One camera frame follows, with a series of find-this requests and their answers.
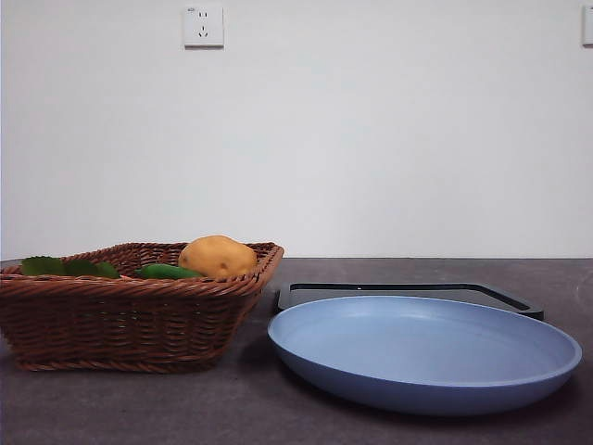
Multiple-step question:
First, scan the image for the black rectangular tray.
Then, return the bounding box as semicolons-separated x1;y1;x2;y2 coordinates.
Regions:
276;282;545;321

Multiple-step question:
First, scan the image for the yellow-brown potato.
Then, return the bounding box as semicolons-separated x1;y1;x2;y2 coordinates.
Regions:
178;235;259;281

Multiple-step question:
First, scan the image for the orange carrot with green leaves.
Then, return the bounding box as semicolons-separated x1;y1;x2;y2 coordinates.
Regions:
20;256;132;281

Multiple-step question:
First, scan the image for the green chili pepper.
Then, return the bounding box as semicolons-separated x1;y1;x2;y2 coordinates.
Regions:
134;263;205;280

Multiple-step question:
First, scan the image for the white wall power socket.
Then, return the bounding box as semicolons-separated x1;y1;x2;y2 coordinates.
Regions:
183;5;225;50

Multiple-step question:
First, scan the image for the brown woven wicker basket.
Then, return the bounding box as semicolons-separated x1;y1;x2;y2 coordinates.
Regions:
0;241;285;374

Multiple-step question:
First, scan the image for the blue round plate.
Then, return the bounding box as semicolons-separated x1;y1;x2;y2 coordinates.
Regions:
267;295;583;416

